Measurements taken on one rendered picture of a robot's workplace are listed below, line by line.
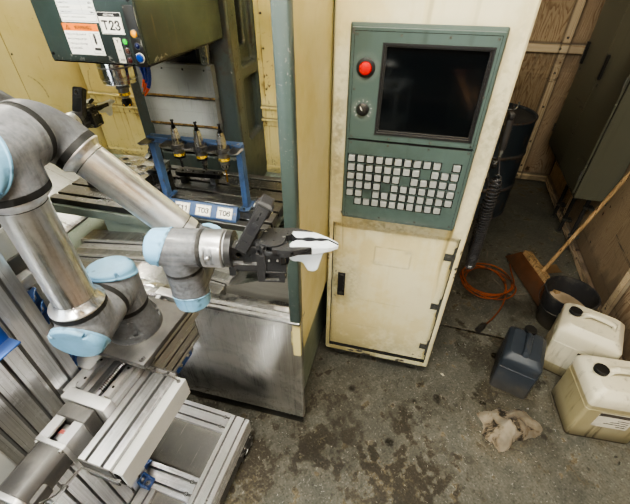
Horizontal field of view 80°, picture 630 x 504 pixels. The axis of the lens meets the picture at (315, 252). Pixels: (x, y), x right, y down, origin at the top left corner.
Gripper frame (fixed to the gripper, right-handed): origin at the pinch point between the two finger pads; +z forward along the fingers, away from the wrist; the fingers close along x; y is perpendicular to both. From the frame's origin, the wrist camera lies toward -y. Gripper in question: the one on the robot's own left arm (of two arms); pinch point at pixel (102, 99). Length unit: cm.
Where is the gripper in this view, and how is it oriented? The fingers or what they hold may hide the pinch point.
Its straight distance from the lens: 198.3
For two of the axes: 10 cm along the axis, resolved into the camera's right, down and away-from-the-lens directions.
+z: 1.7, -6.4, 7.5
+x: 9.9, 1.0, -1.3
